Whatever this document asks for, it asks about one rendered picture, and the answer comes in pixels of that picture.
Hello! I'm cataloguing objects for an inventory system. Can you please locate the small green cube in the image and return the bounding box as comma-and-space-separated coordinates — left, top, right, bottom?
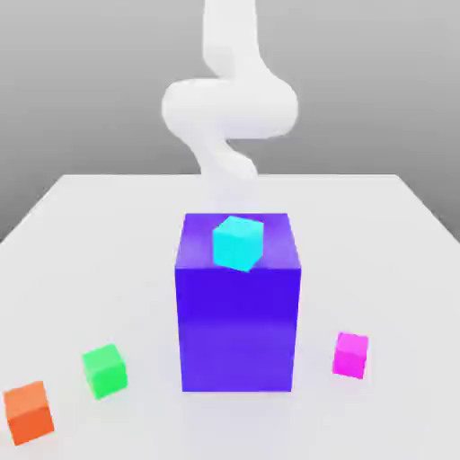
81, 342, 129, 401

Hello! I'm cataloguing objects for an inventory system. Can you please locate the small orange cube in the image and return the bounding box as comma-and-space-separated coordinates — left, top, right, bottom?
2, 380, 56, 447

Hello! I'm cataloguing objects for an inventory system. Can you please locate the small magenta cube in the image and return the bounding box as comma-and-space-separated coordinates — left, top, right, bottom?
331, 332, 370, 381

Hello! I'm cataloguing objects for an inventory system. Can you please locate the small cyan cube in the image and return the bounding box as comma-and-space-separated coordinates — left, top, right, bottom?
211, 215, 265, 273

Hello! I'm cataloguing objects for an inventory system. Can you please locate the large purple box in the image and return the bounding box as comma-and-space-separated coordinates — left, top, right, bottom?
173, 212, 302, 394

